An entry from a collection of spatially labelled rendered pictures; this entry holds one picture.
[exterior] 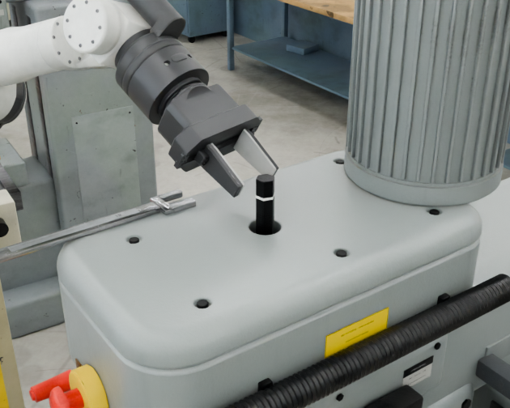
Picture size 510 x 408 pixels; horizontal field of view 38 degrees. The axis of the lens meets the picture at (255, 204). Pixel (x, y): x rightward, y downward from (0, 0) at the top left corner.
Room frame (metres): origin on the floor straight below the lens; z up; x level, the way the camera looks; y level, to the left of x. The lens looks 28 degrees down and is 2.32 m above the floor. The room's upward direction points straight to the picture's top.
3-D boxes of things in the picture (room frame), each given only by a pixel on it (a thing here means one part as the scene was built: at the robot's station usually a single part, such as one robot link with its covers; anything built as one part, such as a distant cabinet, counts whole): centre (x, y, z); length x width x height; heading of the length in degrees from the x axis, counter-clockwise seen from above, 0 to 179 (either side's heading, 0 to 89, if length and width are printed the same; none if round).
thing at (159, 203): (0.73, 0.18, 1.89); 0.24 x 0.04 x 0.01; 125
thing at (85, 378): (0.60, 0.18, 1.76); 0.06 x 0.02 x 0.06; 35
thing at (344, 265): (0.74, -0.02, 1.81); 0.47 x 0.26 x 0.16; 125
